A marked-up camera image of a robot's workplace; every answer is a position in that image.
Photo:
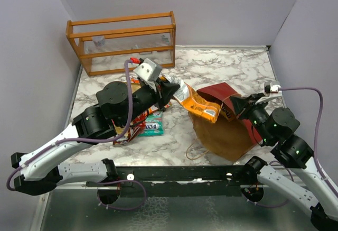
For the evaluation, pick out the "yellow Werther's candy bag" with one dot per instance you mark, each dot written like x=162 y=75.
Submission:
x=190 y=100

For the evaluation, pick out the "small patterned cup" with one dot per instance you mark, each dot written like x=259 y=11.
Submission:
x=98 y=41

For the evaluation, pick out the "orange silver snack packet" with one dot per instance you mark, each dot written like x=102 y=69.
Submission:
x=156 y=108

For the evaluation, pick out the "yellow M&M's candy bag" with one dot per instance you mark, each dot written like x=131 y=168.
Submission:
x=227 y=112

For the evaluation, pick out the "gold teal chips bag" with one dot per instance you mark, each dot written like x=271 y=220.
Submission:
x=134 y=84

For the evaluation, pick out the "orange wooden rack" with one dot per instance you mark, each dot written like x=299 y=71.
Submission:
x=150 y=36

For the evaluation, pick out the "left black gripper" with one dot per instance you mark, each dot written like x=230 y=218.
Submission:
x=167 y=89

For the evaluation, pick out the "teal Fox's candy bag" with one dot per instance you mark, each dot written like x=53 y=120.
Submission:
x=153 y=125

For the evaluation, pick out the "red white chips bag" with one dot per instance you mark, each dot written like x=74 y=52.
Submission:
x=136 y=127

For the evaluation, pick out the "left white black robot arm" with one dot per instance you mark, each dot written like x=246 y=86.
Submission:
x=44 y=169

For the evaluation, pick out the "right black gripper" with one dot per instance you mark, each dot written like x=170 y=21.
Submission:
x=240 y=103

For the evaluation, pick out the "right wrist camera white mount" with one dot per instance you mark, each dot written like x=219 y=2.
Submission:
x=272 y=90

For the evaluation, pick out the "red brown paper bag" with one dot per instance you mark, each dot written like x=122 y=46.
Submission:
x=227 y=139

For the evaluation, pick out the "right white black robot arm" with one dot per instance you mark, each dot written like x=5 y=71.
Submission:
x=317 y=199

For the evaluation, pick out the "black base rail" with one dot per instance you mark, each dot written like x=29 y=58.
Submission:
x=191 y=181

